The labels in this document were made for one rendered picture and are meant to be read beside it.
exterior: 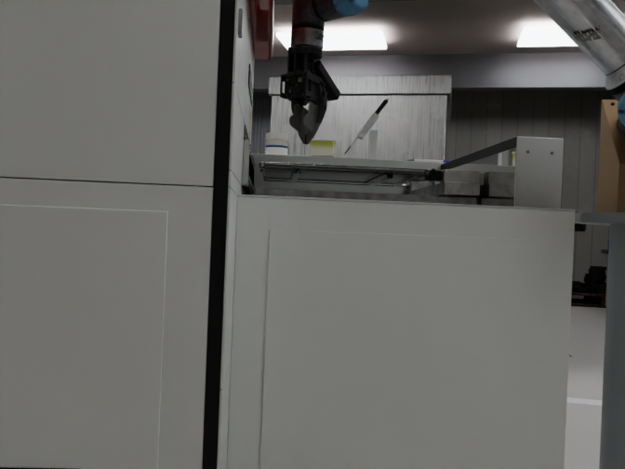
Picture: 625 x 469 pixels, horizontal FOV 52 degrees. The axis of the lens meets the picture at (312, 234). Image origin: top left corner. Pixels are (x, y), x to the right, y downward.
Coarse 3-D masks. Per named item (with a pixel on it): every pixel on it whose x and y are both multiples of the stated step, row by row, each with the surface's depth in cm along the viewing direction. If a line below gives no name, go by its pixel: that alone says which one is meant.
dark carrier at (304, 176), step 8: (264, 168) 144; (272, 168) 143; (272, 176) 164; (280, 176) 162; (288, 176) 161; (304, 176) 159; (312, 176) 158; (320, 176) 158; (328, 176) 157; (336, 176) 156; (344, 176) 155; (352, 176) 154; (360, 176) 153; (368, 176) 152; (376, 176) 151; (392, 176) 149; (400, 176) 149; (408, 176) 148
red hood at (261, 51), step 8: (256, 0) 130; (264, 0) 129; (272, 0) 130; (256, 8) 135; (264, 8) 134; (272, 8) 135; (256, 16) 139; (264, 16) 139; (272, 16) 140; (256, 24) 145; (264, 24) 145; (272, 24) 146; (256, 32) 151; (264, 32) 150; (272, 32) 152; (256, 40) 157; (264, 40) 157; (272, 40) 158; (256, 48) 165; (264, 48) 164; (272, 48) 166; (256, 56) 172; (264, 56) 172; (272, 56) 173
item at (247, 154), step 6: (246, 144) 131; (246, 150) 131; (246, 156) 131; (252, 156) 151; (246, 162) 131; (252, 162) 156; (246, 168) 131; (252, 168) 170; (246, 174) 131; (252, 174) 175; (246, 180) 131; (252, 180) 175; (246, 186) 135; (252, 186) 165; (246, 192) 156; (252, 192) 166
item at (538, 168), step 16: (528, 144) 125; (544, 144) 125; (560, 144) 125; (528, 160) 125; (544, 160) 125; (560, 160) 125; (528, 176) 125; (544, 176) 125; (560, 176) 125; (528, 192) 125; (544, 192) 125; (560, 192) 125
